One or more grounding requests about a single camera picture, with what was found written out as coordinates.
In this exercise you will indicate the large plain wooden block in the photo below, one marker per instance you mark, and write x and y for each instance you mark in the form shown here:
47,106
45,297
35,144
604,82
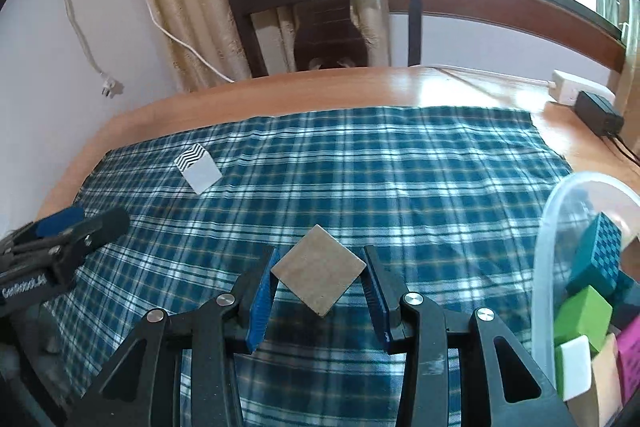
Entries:
605,382

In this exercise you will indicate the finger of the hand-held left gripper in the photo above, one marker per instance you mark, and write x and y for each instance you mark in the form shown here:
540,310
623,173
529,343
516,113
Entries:
100,229
55,222

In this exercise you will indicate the green wooden block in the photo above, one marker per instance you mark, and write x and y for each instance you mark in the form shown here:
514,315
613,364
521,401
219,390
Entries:
582,317

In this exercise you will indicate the white power strip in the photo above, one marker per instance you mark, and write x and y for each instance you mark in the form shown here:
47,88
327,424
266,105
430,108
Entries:
567,87

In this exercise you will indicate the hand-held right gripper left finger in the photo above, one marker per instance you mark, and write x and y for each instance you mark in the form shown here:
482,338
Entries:
260,307

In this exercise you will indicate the black power adapter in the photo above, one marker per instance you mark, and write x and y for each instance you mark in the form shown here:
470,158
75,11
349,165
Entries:
597,112

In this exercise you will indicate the beige side curtain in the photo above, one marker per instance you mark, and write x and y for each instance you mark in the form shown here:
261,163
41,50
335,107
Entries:
631,72

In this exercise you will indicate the clear plastic bin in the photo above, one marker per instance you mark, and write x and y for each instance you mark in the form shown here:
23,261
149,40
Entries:
542,257

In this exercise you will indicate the blue plaid cloth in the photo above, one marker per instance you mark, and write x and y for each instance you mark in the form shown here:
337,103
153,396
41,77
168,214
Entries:
375,167

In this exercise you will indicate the white zigzag top cube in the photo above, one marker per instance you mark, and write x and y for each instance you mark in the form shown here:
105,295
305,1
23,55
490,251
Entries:
200,177

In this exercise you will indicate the dark wooden chair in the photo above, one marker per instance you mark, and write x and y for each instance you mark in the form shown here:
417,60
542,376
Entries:
325,37

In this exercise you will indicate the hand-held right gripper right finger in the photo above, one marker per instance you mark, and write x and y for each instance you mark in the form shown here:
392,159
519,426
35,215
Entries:
380,307

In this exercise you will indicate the large pink polka dot block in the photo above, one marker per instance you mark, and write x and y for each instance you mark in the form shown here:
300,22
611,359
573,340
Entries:
630,357

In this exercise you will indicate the wooden window sill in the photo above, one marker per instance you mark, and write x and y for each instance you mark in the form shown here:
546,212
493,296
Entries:
500,7

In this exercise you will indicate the white mahjong tile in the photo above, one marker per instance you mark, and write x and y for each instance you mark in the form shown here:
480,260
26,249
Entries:
572,367

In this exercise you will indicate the small plain wooden cube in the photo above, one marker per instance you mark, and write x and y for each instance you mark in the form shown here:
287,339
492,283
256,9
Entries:
320,272

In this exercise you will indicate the small teal checkered block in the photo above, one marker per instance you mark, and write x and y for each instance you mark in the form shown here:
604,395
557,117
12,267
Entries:
627,289

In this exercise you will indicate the long teal checkered block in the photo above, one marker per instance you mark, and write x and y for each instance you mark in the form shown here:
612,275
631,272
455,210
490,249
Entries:
600,252

